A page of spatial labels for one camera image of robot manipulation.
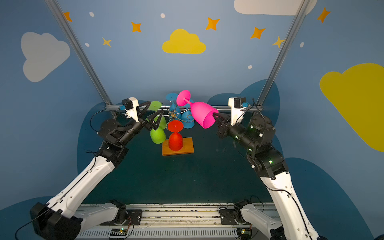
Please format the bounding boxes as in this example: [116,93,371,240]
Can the pink wine glass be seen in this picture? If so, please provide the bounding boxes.
[177,90,219,129]

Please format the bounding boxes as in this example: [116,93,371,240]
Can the red wine glass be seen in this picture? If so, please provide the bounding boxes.
[167,120,184,152]

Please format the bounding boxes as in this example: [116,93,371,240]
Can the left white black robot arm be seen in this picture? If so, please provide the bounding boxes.
[30,97,164,240]

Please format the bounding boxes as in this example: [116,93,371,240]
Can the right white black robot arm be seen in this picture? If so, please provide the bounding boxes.
[213,113,324,240]

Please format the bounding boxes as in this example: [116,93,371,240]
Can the back green wine glass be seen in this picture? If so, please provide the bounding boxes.
[149,101,167,130]

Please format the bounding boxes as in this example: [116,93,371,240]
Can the green wine glass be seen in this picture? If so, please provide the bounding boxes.
[150,117,167,144]
[149,101,167,130]

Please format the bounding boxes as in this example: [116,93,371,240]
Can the front green wine glass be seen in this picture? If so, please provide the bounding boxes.
[150,117,167,144]

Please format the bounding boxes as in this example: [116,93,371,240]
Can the left blue wine glass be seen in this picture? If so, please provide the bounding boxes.
[166,93,181,117]

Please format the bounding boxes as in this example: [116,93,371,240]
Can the blue wine glass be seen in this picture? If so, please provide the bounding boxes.
[166,93,181,117]
[181,104,195,129]

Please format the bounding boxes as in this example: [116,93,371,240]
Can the right blue wine glass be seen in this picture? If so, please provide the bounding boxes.
[181,104,195,129]

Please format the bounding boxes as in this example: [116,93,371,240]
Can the orange wooden rack base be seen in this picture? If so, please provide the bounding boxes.
[162,138,195,156]

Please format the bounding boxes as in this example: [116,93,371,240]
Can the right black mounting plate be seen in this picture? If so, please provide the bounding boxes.
[218,207,250,225]

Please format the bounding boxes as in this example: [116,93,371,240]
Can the black mounting plate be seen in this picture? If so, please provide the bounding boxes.
[218,207,250,225]
[100,209,143,226]

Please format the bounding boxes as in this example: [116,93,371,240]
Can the aluminium front base rails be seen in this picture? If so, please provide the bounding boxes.
[47,202,310,240]

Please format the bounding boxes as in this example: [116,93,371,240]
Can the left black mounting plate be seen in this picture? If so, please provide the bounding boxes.
[100,209,143,226]

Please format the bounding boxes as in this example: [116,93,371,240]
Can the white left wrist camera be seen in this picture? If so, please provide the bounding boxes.
[122,97,139,123]

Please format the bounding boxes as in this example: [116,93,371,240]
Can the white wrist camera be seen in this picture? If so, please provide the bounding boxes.
[122,97,139,123]
[228,97,250,126]

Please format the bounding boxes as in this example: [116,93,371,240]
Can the gold wire glass rack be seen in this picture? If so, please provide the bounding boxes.
[159,103,195,130]

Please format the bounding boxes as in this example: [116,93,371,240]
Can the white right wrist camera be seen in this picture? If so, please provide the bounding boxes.
[228,97,250,126]

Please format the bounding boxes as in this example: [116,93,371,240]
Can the horizontal aluminium back rail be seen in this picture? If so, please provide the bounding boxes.
[105,105,264,112]

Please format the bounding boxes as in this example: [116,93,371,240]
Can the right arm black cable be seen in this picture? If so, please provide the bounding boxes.
[233,97,311,238]

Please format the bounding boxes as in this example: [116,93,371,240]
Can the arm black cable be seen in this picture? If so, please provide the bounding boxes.
[233,97,311,238]
[14,109,121,240]

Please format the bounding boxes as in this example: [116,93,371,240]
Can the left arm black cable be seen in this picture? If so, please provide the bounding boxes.
[14,109,121,240]

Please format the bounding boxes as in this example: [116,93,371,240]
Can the left aluminium corner post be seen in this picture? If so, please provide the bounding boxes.
[45,0,113,105]

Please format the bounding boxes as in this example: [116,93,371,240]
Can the aluminium corner post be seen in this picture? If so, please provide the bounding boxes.
[257,0,312,106]
[45,0,113,105]

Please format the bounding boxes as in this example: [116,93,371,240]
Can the right aluminium corner post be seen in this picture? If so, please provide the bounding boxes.
[257,0,312,106]

